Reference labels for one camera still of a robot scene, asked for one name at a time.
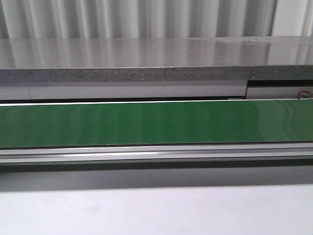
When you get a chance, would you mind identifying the green conveyor belt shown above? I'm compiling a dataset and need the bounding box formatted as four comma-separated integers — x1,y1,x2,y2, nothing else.
0,99,313,148

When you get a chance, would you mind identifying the white corrugated curtain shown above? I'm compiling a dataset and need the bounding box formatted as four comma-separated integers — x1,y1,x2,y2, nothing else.
0,0,313,39

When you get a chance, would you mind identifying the aluminium conveyor front rail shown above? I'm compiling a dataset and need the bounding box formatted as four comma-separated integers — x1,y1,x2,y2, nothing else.
0,142,313,164

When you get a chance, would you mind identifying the red wire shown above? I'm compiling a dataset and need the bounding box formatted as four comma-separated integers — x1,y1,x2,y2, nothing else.
296,90,313,100

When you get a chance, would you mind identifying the white conveyor rear panel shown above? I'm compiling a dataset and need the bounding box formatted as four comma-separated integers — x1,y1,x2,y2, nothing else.
0,80,313,101

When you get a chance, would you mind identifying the grey stone counter slab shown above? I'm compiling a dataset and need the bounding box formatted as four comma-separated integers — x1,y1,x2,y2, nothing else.
0,36,313,83

